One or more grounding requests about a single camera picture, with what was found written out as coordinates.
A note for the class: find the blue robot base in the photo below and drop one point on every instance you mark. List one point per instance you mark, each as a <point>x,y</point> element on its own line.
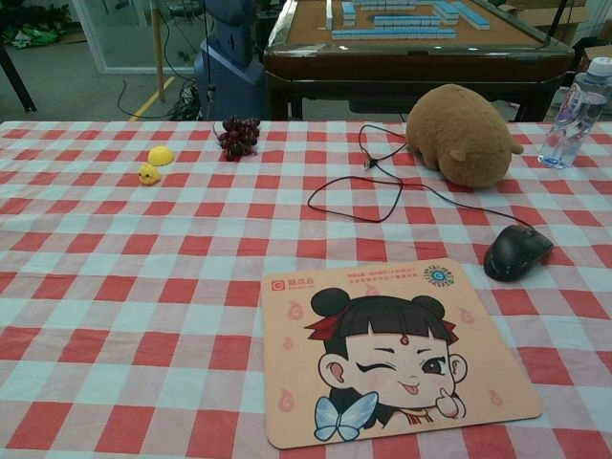
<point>229,67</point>

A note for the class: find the brown mahjong table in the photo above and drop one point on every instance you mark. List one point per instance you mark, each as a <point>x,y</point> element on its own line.
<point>421,57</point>

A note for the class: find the wooden pole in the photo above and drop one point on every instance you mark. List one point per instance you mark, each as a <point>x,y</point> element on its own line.
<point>158,48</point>

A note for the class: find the blue mahjong tile set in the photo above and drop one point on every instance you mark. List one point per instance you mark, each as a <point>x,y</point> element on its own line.
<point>397,19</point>

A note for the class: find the black computer mouse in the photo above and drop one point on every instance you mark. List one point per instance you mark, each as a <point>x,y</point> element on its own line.
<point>515,254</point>

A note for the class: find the clear plastic water bottle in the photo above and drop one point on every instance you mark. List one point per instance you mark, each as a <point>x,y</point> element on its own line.
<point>571,115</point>

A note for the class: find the yellow rubber duck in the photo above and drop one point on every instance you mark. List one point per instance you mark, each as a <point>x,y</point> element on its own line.
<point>148,174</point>

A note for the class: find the yellow half-sphere shell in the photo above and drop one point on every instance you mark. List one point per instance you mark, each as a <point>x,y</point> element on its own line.
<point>160,156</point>

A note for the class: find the dark red grape bunch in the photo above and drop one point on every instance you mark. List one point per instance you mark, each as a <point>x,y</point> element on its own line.
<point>237,136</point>

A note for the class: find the brown plush capybara toy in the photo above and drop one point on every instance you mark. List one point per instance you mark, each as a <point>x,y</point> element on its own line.
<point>454,134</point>

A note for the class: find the red white checkered tablecloth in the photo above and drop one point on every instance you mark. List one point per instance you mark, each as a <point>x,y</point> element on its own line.
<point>143,287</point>

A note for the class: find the cartoon girl mouse pad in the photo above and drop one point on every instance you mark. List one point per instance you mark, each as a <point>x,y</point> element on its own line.
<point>382,354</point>

